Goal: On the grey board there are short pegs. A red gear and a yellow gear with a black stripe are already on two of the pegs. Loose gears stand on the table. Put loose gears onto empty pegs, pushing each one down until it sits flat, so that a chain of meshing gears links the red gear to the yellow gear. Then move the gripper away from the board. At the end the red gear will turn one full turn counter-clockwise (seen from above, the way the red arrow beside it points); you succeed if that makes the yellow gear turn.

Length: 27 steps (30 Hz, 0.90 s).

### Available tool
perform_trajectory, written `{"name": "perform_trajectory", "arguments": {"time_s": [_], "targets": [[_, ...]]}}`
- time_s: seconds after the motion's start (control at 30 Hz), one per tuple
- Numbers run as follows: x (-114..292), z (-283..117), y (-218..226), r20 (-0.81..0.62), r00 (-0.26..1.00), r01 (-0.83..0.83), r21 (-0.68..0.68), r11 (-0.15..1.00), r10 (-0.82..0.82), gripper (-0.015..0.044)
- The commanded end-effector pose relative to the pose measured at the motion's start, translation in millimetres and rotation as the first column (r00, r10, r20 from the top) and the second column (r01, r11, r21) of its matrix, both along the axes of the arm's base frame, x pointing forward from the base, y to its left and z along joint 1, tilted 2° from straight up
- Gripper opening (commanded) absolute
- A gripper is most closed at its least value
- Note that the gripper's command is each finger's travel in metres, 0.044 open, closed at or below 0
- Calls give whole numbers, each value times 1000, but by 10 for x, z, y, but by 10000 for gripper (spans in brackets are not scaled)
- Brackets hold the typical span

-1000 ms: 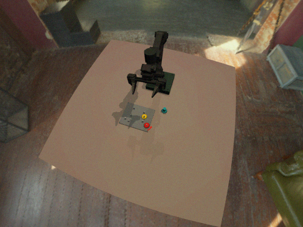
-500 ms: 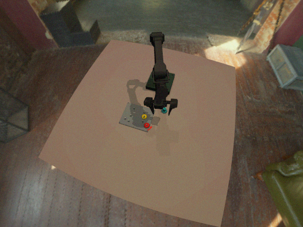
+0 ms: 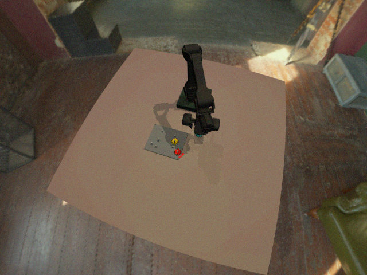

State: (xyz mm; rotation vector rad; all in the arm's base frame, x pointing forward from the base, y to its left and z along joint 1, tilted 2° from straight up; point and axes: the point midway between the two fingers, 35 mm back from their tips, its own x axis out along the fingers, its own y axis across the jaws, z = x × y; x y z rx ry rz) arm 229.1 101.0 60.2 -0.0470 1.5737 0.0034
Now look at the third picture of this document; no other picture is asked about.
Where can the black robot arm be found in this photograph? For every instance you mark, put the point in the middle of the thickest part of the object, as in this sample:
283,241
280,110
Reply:
197,91

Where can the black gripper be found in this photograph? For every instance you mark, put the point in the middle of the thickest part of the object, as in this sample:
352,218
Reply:
188,121

